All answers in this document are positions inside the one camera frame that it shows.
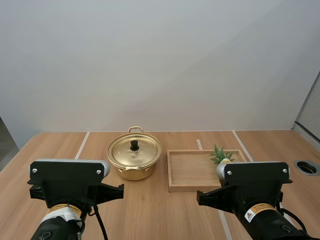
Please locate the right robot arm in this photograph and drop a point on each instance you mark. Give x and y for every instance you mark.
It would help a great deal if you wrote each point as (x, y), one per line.
(271, 225)

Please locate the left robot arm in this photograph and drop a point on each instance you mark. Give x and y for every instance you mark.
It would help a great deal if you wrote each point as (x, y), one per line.
(56, 228)

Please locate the yellow toy pineapple green crown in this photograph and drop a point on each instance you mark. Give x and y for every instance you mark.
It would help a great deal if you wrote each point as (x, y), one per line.
(220, 154)

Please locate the gold lid with black knob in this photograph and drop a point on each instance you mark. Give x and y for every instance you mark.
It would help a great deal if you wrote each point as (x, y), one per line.
(145, 152)

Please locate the shallow wooden tray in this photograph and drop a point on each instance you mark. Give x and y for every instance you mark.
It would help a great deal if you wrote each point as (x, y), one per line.
(192, 170)

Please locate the grey office partition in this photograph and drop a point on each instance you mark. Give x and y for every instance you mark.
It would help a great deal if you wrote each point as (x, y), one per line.
(308, 110)

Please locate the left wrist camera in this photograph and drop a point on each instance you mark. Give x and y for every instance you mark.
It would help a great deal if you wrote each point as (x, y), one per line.
(67, 180)

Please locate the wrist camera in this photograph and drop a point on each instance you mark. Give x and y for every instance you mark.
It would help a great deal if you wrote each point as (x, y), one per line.
(67, 180)
(252, 182)

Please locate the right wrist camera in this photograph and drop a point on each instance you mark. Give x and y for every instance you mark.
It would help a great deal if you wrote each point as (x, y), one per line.
(252, 182)

